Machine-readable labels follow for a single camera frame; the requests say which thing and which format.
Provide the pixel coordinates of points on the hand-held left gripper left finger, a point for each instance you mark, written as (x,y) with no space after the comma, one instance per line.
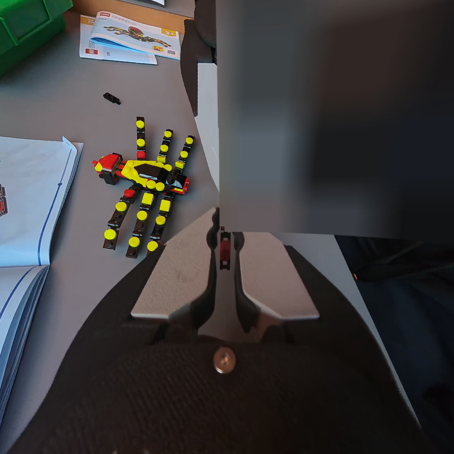
(173,276)

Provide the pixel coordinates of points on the closed spider cover booklet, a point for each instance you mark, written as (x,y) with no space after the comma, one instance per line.
(142,33)

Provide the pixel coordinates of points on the green plastic bin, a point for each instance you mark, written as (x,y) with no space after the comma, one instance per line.
(28,24)

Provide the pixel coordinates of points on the red black lego piece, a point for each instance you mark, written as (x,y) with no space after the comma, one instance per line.
(225,250)

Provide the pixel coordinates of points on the open lego instruction booklet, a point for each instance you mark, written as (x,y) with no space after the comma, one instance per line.
(28,212)

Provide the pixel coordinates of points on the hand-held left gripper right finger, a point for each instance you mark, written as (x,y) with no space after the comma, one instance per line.
(276,276)

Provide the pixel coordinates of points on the white yellow instruction booklet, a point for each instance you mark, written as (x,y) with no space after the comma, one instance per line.
(106,53)

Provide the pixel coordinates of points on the person's dark clothed torso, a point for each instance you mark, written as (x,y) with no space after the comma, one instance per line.
(408,319)

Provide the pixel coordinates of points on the yellow black lego spider model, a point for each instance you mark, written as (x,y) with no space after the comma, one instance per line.
(149,172)

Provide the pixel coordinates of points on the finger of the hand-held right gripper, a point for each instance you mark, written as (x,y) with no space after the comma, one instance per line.
(208,106)

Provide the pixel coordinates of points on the small dark lego piece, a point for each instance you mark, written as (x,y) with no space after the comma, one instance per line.
(111,98)

